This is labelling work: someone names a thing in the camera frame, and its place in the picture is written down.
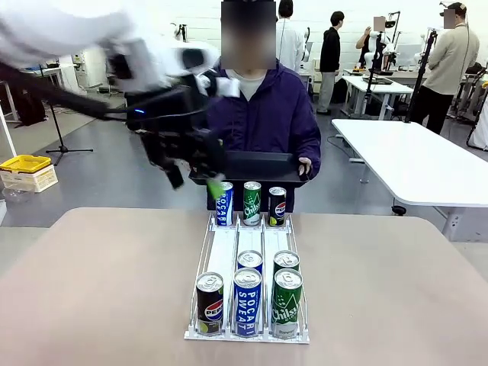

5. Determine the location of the black camera tripod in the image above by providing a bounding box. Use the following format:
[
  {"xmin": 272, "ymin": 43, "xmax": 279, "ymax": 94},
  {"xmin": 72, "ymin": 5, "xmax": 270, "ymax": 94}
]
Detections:
[{"xmin": 403, "ymin": 30, "xmax": 439, "ymax": 124}]

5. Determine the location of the white cluttered side table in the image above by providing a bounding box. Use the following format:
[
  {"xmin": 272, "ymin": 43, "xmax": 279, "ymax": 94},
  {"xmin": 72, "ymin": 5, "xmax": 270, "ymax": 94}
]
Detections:
[{"xmin": 0, "ymin": 63, "xmax": 77, "ymax": 123}]

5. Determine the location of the man in beige jacket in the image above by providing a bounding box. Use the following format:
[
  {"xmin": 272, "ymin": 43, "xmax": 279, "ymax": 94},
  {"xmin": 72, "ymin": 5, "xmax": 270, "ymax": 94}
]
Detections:
[{"xmin": 409, "ymin": 2, "xmax": 480, "ymax": 134}]

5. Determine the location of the clear plastic bowl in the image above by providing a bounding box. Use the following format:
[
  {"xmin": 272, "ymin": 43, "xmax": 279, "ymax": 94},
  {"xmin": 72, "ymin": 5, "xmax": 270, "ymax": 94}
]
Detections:
[{"xmin": 2, "ymin": 185, "xmax": 35, "ymax": 203}]

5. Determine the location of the person in purple jacket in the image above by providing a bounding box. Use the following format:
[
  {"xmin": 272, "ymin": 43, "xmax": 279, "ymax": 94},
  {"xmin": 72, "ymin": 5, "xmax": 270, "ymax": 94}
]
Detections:
[{"xmin": 205, "ymin": 0, "xmax": 322, "ymax": 213}]

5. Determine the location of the white plastic crate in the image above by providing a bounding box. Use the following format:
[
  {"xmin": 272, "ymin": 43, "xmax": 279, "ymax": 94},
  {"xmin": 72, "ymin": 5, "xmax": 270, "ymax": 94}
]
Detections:
[{"xmin": 0, "ymin": 164, "xmax": 59, "ymax": 194}]

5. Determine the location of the black backpack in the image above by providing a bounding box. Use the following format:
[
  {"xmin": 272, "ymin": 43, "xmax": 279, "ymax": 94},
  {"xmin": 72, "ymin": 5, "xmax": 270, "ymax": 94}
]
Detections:
[{"xmin": 17, "ymin": 95, "xmax": 47, "ymax": 126}]

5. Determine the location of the black plastic tray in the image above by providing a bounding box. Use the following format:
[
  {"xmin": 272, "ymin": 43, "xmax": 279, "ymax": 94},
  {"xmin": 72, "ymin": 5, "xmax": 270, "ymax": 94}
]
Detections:
[{"xmin": 188, "ymin": 150, "xmax": 310, "ymax": 188}]

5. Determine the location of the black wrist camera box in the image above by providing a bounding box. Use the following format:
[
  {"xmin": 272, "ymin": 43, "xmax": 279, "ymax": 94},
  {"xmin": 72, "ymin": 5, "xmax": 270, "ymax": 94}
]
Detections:
[{"xmin": 124, "ymin": 85, "xmax": 210, "ymax": 133}]

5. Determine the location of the white workbench table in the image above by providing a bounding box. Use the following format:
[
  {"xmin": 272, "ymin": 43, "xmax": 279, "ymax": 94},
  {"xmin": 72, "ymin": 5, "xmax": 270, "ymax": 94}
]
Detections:
[{"xmin": 342, "ymin": 74, "xmax": 415, "ymax": 119}]

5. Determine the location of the black Pepsi can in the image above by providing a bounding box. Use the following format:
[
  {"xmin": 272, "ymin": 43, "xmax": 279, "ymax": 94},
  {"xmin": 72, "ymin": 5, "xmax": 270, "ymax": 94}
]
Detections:
[
  {"xmin": 268, "ymin": 185, "xmax": 287, "ymax": 227},
  {"xmin": 195, "ymin": 271, "xmax": 225, "ymax": 336}
]

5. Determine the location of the person in black hoodie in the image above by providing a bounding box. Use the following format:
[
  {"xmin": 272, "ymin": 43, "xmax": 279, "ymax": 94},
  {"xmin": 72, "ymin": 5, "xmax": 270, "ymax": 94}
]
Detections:
[{"xmin": 319, "ymin": 10, "xmax": 345, "ymax": 115}]

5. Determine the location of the blue Pocari Sweat can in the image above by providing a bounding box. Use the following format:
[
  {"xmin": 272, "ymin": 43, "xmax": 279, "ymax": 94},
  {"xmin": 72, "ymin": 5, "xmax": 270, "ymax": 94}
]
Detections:
[
  {"xmin": 233, "ymin": 267, "xmax": 262, "ymax": 339},
  {"xmin": 213, "ymin": 181, "xmax": 234, "ymax": 226},
  {"xmin": 236, "ymin": 249, "xmax": 264, "ymax": 272}
]

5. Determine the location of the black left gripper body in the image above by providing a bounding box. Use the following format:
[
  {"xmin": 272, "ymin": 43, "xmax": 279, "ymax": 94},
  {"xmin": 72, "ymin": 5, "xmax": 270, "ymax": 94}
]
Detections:
[{"xmin": 140, "ymin": 128, "xmax": 220, "ymax": 169}]

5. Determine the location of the person beside white robot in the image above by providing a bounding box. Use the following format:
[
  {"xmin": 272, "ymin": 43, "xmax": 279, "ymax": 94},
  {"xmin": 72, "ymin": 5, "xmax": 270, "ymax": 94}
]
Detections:
[{"xmin": 356, "ymin": 15, "xmax": 393, "ymax": 73}]

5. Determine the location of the black tripod microphone stand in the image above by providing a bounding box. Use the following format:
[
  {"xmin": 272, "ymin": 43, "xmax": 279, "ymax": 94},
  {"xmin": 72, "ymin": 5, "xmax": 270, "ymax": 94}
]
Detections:
[{"xmin": 45, "ymin": 101, "xmax": 95, "ymax": 165}]

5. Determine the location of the person's left hand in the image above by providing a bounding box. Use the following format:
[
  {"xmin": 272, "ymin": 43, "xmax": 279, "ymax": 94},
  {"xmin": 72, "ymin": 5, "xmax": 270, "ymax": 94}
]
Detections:
[{"xmin": 297, "ymin": 156, "xmax": 313, "ymax": 182}]

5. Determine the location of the yellow plastic crate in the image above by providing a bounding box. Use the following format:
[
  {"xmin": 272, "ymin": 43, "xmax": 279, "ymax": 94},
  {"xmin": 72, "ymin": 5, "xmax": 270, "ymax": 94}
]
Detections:
[{"xmin": 0, "ymin": 154, "xmax": 53, "ymax": 173}]

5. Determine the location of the large white table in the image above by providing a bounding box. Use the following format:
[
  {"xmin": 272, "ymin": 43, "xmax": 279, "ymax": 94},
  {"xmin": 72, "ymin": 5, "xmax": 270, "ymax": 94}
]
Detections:
[{"xmin": 330, "ymin": 117, "xmax": 488, "ymax": 242}]

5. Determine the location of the white can dispenser rack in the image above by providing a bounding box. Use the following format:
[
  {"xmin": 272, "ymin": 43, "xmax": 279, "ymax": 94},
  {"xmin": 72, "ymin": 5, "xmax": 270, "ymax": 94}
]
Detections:
[{"xmin": 184, "ymin": 211, "xmax": 310, "ymax": 345}]

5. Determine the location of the person in white coat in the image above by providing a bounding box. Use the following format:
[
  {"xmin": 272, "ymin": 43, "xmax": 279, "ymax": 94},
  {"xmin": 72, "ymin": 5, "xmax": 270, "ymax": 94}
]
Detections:
[{"xmin": 274, "ymin": 0, "xmax": 305, "ymax": 72}]

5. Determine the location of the green Chilsung cider can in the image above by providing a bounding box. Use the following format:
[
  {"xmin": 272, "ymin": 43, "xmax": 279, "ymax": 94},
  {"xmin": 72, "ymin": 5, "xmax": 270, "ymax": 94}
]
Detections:
[
  {"xmin": 271, "ymin": 268, "xmax": 304, "ymax": 339},
  {"xmin": 273, "ymin": 249, "xmax": 301, "ymax": 272},
  {"xmin": 242, "ymin": 181, "xmax": 263, "ymax": 226}
]

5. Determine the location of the person's left forearm purple sleeve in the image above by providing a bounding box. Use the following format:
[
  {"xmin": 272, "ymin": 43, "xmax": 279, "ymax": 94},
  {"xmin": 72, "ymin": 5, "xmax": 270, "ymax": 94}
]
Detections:
[{"xmin": 300, "ymin": 139, "xmax": 322, "ymax": 180}]

